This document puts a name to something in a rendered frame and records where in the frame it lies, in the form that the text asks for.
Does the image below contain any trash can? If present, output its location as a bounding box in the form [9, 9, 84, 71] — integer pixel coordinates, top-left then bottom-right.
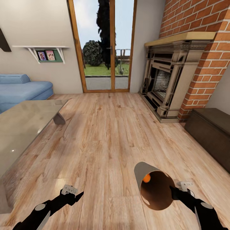
[134, 162, 176, 211]

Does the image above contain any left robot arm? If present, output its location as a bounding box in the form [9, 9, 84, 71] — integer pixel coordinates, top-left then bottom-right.
[12, 184, 84, 230]

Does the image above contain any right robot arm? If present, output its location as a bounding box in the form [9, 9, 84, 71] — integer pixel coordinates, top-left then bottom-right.
[169, 181, 228, 230]

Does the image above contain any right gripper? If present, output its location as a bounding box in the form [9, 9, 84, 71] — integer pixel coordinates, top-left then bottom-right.
[169, 186, 192, 205]

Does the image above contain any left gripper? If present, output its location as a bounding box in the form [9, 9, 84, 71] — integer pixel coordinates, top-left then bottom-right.
[56, 189, 84, 209]

